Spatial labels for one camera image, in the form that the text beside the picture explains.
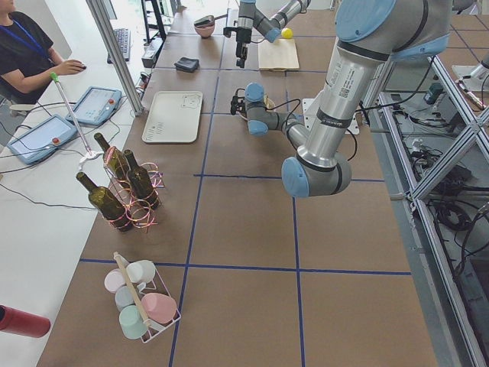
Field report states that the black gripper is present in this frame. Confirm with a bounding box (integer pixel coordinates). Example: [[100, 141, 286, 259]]
[[223, 23, 252, 68], [230, 88, 246, 117]]

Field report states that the white round plate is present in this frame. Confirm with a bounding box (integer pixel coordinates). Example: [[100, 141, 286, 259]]
[[237, 95, 276, 120]]

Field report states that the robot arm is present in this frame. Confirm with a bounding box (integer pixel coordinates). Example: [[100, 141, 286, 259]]
[[223, 0, 311, 69], [231, 0, 453, 197]]

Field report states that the cream bear tray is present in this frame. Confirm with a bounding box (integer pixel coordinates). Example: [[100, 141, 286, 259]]
[[141, 91, 203, 144]]

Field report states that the wooden cutting board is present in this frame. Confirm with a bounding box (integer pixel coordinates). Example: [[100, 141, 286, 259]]
[[258, 38, 300, 71]]

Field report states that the pink bowl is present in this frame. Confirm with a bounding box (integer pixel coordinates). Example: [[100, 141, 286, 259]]
[[194, 23, 215, 38]]

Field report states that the metal scoop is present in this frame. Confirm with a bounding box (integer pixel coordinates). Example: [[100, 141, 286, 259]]
[[193, 14, 227, 28]]

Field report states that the grey folded cloth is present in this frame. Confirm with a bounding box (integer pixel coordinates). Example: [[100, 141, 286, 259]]
[[174, 57, 199, 73]]

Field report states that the black keyboard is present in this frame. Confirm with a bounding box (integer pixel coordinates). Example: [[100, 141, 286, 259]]
[[113, 28, 131, 61]]

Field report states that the middle green wine bottle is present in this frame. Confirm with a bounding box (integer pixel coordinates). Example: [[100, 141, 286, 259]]
[[123, 149, 160, 209]]

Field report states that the green wine bottle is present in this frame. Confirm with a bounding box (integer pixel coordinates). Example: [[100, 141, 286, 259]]
[[76, 171, 133, 232], [94, 132, 129, 180], [123, 149, 160, 209]]

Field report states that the back green wine bottle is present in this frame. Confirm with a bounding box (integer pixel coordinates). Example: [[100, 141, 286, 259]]
[[94, 132, 129, 180]]

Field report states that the far blue teach pendant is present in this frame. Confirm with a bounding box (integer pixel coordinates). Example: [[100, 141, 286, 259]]
[[72, 86, 122, 127]]

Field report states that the blue teach pendant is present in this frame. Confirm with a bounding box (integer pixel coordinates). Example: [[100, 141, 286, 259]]
[[72, 86, 122, 127], [7, 115, 77, 165]]

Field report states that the front green wine bottle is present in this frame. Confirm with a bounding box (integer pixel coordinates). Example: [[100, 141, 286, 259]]
[[76, 171, 133, 232]]

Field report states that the pink rod with green tip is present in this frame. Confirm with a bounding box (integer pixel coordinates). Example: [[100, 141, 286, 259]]
[[50, 72, 103, 170]]

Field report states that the white cup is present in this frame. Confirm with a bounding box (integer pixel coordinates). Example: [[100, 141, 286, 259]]
[[126, 260, 156, 284]]

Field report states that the near blue teach pendant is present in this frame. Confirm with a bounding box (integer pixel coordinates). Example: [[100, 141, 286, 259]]
[[7, 115, 77, 165]]

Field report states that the light pink cup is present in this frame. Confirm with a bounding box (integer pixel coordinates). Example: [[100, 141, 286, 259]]
[[104, 269, 126, 294]]

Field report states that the person in black shirt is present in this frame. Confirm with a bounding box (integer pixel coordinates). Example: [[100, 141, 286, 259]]
[[1, 1, 85, 104]]

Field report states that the grey cup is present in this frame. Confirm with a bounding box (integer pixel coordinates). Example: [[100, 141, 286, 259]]
[[115, 286, 134, 311]]

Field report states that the pale green cup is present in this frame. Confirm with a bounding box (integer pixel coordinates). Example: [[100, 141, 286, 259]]
[[118, 305, 148, 339]]

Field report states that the red thermos bottle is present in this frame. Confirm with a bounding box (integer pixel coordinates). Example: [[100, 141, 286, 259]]
[[1, 305, 51, 338]]

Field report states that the copper wire bottle rack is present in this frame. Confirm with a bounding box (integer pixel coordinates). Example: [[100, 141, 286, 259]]
[[103, 146, 157, 232]]

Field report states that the aluminium frame post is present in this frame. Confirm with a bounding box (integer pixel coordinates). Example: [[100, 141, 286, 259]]
[[86, 0, 144, 116]]

